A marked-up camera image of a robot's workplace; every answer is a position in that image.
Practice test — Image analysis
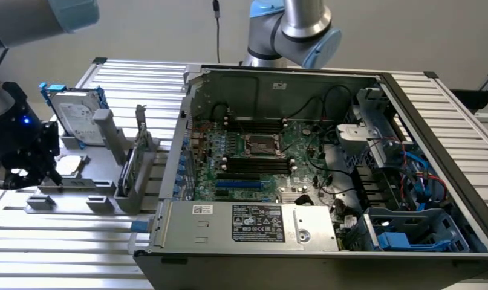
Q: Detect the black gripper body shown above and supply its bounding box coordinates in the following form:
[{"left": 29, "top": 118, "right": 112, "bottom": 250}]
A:
[{"left": 0, "top": 80, "right": 63, "bottom": 179}]

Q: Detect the dark RAM stick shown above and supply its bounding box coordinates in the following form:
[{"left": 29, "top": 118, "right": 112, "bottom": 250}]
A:
[{"left": 117, "top": 148, "right": 133, "bottom": 196}]

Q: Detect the black RAM slot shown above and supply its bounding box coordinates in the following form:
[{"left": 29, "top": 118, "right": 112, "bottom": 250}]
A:
[
  {"left": 224, "top": 161, "right": 295, "bottom": 167},
  {"left": 225, "top": 117, "right": 288, "bottom": 123},
  {"left": 223, "top": 165, "right": 295, "bottom": 171},
  {"left": 223, "top": 169, "right": 296, "bottom": 176},
  {"left": 225, "top": 121, "right": 290, "bottom": 126},
  {"left": 225, "top": 128, "right": 290, "bottom": 134},
  {"left": 224, "top": 156, "right": 294, "bottom": 163},
  {"left": 225, "top": 124, "right": 290, "bottom": 130}
]

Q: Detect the silver CPU chip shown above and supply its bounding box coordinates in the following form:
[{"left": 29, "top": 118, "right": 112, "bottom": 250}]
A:
[{"left": 56, "top": 155, "right": 87, "bottom": 177}]

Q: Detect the grey parts rack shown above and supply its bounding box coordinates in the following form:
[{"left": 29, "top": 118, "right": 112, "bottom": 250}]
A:
[{"left": 24, "top": 104, "right": 163, "bottom": 216}]

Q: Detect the hard disk in blue carrier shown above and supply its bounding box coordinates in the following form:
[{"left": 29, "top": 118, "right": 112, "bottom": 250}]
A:
[{"left": 37, "top": 82, "right": 109, "bottom": 149}]

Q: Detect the silver power supply unit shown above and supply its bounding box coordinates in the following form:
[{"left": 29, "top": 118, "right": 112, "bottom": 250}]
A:
[{"left": 149, "top": 200, "right": 342, "bottom": 254}]

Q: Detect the black expansion slot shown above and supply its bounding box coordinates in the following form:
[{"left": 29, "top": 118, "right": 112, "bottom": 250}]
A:
[{"left": 216, "top": 173, "right": 263, "bottom": 181}]

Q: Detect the blue expansion slot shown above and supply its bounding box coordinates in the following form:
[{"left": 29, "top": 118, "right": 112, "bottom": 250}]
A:
[{"left": 215, "top": 180, "right": 264, "bottom": 189}]

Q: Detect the metal CPU socket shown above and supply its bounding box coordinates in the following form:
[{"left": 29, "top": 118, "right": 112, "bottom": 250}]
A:
[{"left": 236, "top": 132, "right": 286, "bottom": 158}]

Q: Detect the green motherboard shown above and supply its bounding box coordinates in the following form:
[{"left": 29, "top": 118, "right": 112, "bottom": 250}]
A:
[{"left": 185, "top": 118, "right": 352, "bottom": 210}]

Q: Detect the black open PC case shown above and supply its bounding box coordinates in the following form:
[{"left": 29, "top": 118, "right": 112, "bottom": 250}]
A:
[{"left": 132, "top": 64, "right": 488, "bottom": 290}]

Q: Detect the metal disk bay cage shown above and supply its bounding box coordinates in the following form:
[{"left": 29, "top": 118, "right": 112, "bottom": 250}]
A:
[{"left": 334, "top": 86, "right": 415, "bottom": 170}]

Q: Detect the blue plastic disk bay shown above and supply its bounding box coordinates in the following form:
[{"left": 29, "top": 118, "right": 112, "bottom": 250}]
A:
[{"left": 362, "top": 206, "right": 471, "bottom": 253}]

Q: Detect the black box beside table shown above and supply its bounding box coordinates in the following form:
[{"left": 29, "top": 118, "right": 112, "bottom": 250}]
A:
[{"left": 448, "top": 88, "right": 488, "bottom": 114}]

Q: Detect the graphics card with metal bracket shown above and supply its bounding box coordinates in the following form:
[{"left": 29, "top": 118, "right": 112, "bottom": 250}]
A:
[{"left": 127, "top": 104, "right": 156, "bottom": 196}]

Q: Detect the short black wire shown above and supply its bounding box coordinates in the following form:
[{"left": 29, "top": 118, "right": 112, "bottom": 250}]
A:
[{"left": 209, "top": 103, "right": 229, "bottom": 119}]

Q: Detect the black hanging cable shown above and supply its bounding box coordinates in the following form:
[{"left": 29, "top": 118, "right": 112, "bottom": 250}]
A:
[{"left": 212, "top": 0, "right": 224, "bottom": 65}]

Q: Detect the long black wire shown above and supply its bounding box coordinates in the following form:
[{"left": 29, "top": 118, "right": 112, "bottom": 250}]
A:
[{"left": 286, "top": 85, "right": 355, "bottom": 122}]

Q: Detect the blue wire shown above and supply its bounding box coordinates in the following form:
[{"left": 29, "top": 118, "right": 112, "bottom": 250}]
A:
[{"left": 403, "top": 150, "right": 435, "bottom": 213}]

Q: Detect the red wire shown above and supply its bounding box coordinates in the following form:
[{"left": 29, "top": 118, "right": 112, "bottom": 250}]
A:
[{"left": 428, "top": 175, "right": 447, "bottom": 195}]

